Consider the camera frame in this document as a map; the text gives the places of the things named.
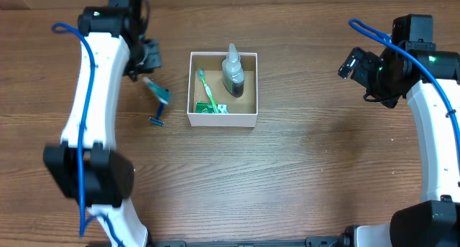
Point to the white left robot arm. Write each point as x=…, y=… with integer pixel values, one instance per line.
x=85, y=164

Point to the blue foam pump bottle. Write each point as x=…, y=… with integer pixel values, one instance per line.
x=233, y=73

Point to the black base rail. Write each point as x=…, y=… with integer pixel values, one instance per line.
x=311, y=241

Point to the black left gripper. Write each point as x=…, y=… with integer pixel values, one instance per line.
x=150, y=59

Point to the white cardboard box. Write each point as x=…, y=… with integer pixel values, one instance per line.
x=241, y=111

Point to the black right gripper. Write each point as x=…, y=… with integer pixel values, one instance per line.
x=389, y=96

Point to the teal Colgate toothpaste tube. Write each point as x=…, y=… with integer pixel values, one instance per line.
x=160, y=93

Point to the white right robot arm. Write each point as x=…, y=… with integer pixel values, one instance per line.
x=412, y=68

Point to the blue disposable razor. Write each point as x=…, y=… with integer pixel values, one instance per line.
x=156, y=120

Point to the green white toothbrush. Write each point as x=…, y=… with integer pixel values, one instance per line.
x=202, y=77

